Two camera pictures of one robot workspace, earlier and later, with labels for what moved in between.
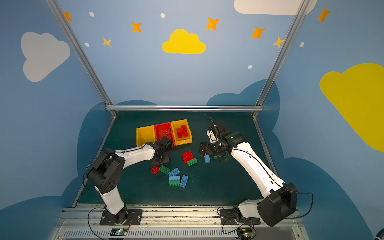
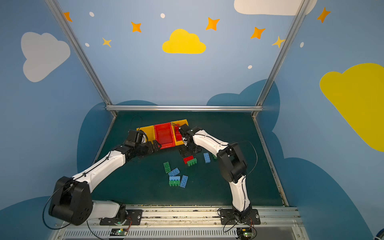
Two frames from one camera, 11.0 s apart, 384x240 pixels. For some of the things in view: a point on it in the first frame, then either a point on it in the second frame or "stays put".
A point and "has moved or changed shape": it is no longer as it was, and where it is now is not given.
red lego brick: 184,131 has moved or changed shape
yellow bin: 145,134 stays put
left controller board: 118,232 stays put
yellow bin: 177,124 stays put
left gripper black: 160,156 → 153,145
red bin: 164,130 stays put
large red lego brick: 187,156 stays put
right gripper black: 205,148 → 188,150
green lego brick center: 192,162 stays put
